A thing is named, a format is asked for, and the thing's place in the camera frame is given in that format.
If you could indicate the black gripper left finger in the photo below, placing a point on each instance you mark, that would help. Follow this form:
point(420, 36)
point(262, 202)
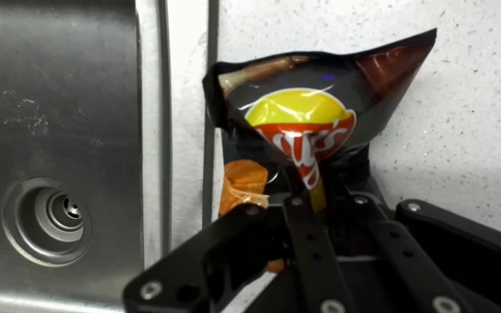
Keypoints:
point(204, 273)

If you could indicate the stainless steel double sink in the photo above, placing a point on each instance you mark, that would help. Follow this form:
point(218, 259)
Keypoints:
point(102, 146)

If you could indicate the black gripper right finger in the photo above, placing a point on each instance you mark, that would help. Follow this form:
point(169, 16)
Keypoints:
point(465, 250)

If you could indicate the black chips packet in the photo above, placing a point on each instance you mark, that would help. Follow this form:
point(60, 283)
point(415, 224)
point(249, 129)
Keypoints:
point(302, 122)

